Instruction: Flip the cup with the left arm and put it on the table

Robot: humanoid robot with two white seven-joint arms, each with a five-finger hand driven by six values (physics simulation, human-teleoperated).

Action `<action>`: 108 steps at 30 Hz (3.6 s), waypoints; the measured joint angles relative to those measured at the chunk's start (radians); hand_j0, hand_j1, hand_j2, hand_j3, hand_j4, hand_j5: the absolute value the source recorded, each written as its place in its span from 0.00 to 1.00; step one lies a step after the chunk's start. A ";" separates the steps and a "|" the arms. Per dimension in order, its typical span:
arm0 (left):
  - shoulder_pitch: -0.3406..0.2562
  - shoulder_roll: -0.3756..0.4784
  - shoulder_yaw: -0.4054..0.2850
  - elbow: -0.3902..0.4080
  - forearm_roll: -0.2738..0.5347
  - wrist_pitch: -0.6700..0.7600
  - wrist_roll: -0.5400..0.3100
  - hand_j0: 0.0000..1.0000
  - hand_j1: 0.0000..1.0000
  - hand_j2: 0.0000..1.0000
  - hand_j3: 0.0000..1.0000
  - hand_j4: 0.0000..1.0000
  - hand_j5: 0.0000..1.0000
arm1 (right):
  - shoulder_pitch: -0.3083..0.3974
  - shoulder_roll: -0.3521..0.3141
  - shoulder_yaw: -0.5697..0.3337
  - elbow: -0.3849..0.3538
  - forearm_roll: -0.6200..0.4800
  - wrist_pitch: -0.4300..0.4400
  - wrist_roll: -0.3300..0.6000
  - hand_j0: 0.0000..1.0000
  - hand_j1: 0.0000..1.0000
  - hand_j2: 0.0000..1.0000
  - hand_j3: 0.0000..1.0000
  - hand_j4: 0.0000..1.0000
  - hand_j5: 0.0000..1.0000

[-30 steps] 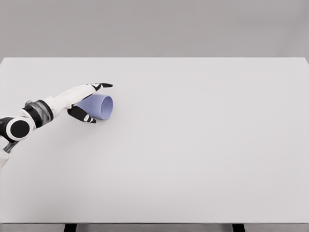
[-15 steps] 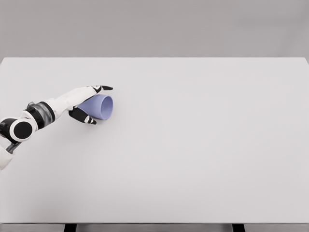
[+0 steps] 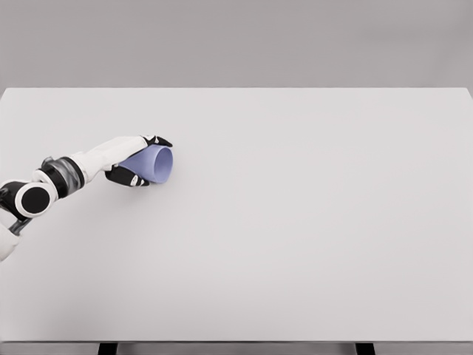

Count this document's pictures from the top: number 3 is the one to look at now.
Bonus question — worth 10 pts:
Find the lavender plastic cup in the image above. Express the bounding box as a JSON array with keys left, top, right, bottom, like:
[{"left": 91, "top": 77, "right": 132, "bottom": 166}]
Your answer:
[{"left": 118, "top": 145, "right": 174, "bottom": 184}]

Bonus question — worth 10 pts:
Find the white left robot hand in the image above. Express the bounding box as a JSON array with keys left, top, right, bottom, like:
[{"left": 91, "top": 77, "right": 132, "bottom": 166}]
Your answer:
[{"left": 95, "top": 135, "right": 174, "bottom": 189}]

